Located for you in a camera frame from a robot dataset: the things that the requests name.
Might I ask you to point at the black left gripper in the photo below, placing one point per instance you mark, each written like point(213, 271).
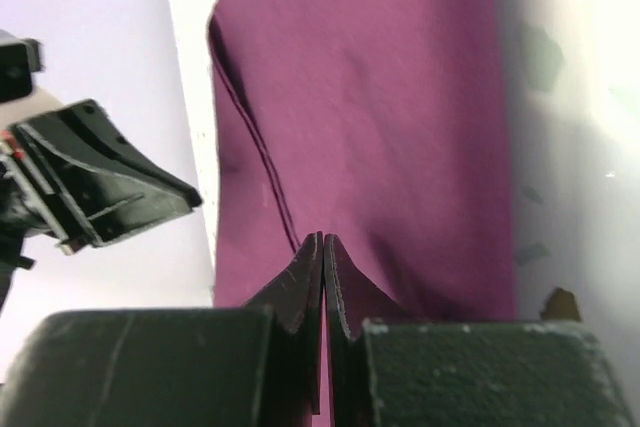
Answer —
point(75, 177)

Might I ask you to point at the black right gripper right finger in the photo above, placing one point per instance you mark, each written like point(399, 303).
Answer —
point(388, 368)

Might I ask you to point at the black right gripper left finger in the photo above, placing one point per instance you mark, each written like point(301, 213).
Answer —
point(254, 365)

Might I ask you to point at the purple cloth mat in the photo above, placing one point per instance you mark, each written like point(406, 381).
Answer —
point(380, 121)

